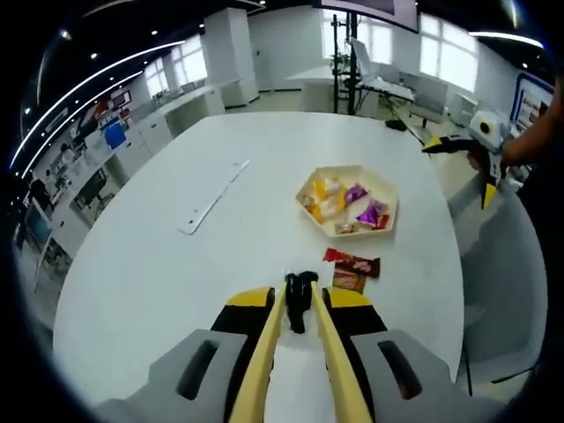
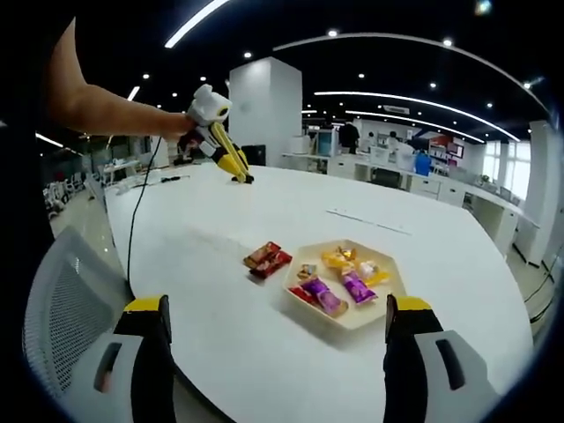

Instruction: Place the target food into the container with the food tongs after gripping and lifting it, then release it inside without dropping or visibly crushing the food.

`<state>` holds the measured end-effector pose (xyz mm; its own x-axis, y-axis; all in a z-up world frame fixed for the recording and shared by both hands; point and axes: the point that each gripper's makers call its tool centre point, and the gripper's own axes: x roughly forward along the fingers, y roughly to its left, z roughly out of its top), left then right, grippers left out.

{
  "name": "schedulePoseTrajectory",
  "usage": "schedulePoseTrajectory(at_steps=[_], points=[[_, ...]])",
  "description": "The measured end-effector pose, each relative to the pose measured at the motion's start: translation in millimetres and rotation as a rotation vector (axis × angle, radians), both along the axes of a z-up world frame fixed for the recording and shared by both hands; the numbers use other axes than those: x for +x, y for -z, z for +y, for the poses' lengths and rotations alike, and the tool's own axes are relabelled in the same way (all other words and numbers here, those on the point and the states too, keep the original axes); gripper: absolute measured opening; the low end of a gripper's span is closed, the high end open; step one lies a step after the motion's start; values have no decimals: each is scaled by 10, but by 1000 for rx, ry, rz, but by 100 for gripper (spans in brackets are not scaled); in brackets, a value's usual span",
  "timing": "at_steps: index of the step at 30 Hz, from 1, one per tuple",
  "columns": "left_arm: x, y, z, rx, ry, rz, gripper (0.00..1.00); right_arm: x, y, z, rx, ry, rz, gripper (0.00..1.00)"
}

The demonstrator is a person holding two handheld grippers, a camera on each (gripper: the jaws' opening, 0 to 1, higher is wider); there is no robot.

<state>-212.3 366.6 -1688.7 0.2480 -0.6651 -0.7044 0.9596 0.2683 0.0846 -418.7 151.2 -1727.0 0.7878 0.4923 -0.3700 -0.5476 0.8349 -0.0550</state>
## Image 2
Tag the purple food snack packet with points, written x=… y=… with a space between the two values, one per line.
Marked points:
x=324 y=294
x=358 y=287

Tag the light blue screen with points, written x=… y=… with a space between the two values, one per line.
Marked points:
x=326 y=143

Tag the dark red food snack packet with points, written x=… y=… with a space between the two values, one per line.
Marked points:
x=275 y=264

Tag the clear yellow food snack packet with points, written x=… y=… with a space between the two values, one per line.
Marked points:
x=374 y=272

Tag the white office desk row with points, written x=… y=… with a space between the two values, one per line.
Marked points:
x=454 y=189

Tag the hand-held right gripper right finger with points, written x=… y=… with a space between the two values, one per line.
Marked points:
x=405 y=352

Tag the brown orange food snack packet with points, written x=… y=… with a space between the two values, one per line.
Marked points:
x=260 y=253

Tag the cream hexagonal container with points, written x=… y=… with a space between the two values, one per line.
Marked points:
x=388 y=304

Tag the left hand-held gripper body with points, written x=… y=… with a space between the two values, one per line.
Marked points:
x=209 y=106

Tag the white mesh office chair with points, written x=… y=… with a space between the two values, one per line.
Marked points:
x=66 y=299

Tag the small black tool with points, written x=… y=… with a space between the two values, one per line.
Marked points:
x=174 y=179

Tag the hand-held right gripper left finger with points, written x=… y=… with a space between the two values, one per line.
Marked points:
x=154 y=352

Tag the person's left hand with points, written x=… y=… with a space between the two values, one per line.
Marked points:
x=178 y=125

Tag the small red candy food packet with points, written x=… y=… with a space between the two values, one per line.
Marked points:
x=296 y=291

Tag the cream plastic food tongs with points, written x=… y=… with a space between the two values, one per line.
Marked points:
x=221 y=136

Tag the small gold candy food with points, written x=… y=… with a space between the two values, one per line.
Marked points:
x=307 y=270
x=346 y=252

